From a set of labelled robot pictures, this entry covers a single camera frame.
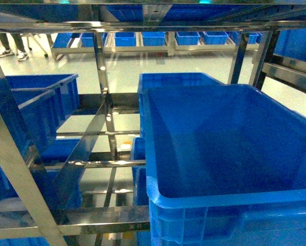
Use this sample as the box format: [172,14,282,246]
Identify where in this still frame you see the large blue bin front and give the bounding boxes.
[143,85,306,245]

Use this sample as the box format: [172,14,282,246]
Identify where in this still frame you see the person legs with sneakers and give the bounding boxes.
[0,32,29,62]

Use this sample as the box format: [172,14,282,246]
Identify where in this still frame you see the blue bin left shelf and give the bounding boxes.
[6,74,79,154]

